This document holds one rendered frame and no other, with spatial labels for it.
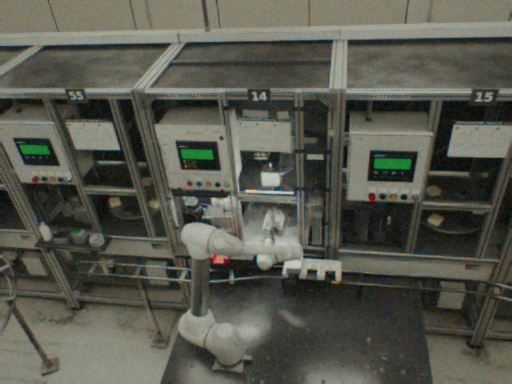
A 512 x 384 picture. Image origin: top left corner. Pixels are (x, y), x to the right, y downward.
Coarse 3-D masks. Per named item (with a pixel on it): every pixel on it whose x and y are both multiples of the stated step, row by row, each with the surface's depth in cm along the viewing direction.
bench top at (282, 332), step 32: (224, 288) 307; (256, 288) 305; (288, 288) 303; (320, 288) 301; (352, 288) 299; (384, 288) 297; (224, 320) 286; (256, 320) 284; (288, 320) 283; (320, 320) 281; (352, 320) 279; (384, 320) 277; (416, 320) 276; (192, 352) 269; (256, 352) 266; (288, 352) 265; (320, 352) 263; (352, 352) 261; (384, 352) 260; (416, 352) 258
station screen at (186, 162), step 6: (180, 150) 264; (180, 156) 266; (186, 162) 268; (192, 162) 268; (198, 162) 267; (204, 162) 266; (210, 162) 265; (192, 168) 270; (198, 168) 270; (204, 168) 269; (210, 168) 268
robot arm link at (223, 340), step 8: (216, 328) 249; (224, 328) 249; (232, 328) 249; (208, 336) 252; (216, 336) 246; (224, 336) 245; (232, 336) 246; (240, 336) 254; (208, 344) 251; (216, 344) 246; (224, 344) 245; (232, 344) 246; (240, 344) 252; (216, 352) 251; (224, 352) 247; (232, 352) 248; (240, 352) 254; (224, 360) 252; (232, 360) 252
